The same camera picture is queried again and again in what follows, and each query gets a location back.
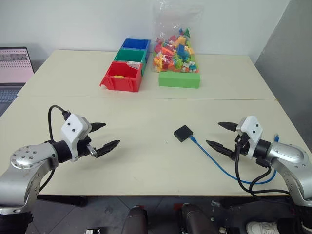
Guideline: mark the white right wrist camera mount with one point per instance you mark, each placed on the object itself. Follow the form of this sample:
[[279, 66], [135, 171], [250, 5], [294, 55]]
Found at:
[[253, 131]]

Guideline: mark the blue plastic storage bin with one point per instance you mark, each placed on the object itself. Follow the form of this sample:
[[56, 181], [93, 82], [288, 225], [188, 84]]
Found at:
[[135, 44]]

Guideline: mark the clear bag of toy bricks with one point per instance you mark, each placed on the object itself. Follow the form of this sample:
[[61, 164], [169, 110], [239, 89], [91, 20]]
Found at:
[[174, 54]]

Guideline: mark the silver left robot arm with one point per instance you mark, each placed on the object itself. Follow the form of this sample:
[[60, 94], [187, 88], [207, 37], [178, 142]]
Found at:
[[26, 168]]

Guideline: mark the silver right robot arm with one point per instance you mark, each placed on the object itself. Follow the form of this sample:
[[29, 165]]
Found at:
[[290, 158]]

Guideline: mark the small black box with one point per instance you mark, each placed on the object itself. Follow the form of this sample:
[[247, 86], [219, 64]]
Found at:
[[183, 133]]

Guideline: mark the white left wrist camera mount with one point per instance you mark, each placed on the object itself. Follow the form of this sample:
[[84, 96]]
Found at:
[[73, 128]]

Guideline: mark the white shoe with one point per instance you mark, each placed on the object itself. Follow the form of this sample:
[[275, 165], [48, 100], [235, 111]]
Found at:
[[262, 228]]

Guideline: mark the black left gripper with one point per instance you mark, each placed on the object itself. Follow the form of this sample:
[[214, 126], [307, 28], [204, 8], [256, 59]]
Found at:
[[84, 147]]

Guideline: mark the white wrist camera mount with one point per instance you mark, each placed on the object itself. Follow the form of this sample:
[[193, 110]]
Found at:
[[73, 128], [253, 131]]

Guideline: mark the grey open laptop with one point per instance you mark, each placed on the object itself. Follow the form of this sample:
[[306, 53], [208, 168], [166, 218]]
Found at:
[[12, 68]]

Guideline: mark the red plastic storage bin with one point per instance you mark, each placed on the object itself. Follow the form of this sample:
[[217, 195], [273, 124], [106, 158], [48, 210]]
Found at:
[[122, 81]]

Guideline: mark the small clear plastic wrapper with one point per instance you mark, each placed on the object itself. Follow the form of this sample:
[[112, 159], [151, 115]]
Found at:
[[133, 64]]

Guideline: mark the small yellow piece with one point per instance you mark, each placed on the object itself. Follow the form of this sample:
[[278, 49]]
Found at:
[[119, 77]]

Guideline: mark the dark rounded shape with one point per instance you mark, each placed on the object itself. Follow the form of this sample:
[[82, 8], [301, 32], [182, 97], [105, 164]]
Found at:
[[135, 220], [197, 219]]

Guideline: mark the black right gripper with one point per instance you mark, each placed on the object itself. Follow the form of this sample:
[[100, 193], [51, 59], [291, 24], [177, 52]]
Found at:
[[242, 145]]

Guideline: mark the green rectangular block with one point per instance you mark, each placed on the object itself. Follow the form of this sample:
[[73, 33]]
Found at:
[[179, 80]]

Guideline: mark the green plastic storage bin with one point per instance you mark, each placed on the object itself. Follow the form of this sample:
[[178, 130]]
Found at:
[[130, 55]]

